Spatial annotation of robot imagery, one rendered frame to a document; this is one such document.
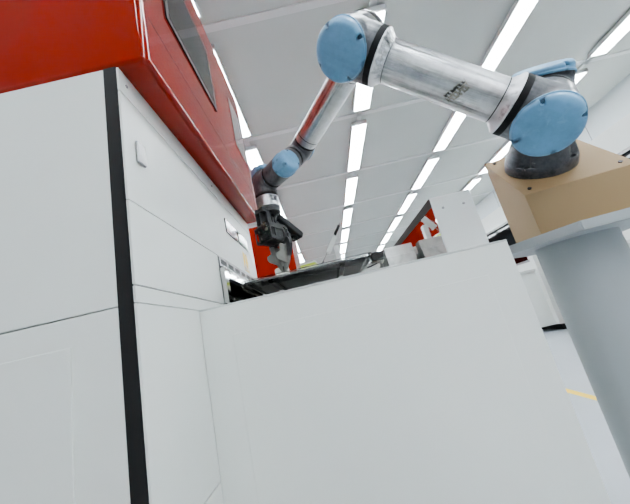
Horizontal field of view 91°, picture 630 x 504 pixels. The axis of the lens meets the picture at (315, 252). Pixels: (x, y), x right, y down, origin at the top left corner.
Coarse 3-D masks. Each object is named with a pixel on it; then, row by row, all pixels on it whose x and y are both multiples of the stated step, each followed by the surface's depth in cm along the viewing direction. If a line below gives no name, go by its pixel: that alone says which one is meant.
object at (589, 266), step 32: (576, 224) 60; (608, 224) 59; (544, 256) 72; (576, 256) 66; (608, 256) 63; (576, 288) 66; (608, 288) 63; (576, 320) 67; (608, 320) 62; (608, 352) 62; (608, 384) 63; (608, 416) 65
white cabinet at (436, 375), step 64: (448, 256) 61; (512, 256) 60; (256, 320) 60; (320, 320) 59; (384, 320) 58; (448, 320) 58; (512, 320) 57; (256, 384) 57; (320, 384) 56; (384, 384) 56; (448, 384) 55; (512, 384) 54; (256, 448) 54; (320, 448) 54; (384, 448) 53; (448, 448) 53; (512, 448) 52; (576, 448) 52
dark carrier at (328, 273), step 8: (352, 264) 92; (360, 264) 95; (304, 272) 87; (312, 272) 90; (320, 272) 92; (328, 272) 95; (336, 272) 99; (344, 272) 102; (352, 272) 106; (280, 280) 90; (288, 280) 93; (296, 280) 96; (304, 280) 100; (312, 280) 103; (320, 280) 107; (256, 288) 94; (264, 288) 97; (272, 288) 101; (288, 288) 108
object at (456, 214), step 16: (464, 192) 70; (432, 208) 70; (448, 208) 69; (464, 208) 69; (448, 224) 68; (464, 224) 68; (480, 224) 68; (448, 240) 68; (464, 240) 67; (480, 240) 67
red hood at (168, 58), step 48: (0, 0) 56; (48, 0) 56; (96, 0) 55; (144, 0) 57; (0, 48) 54; (48, 48) 53; (96, 48) 52; (144, 48) 52; (192, 48) 82; (144, 96) 58; (192, 96) 73; (192, 144) 74; (240, 144) 126; (240, 192) 104
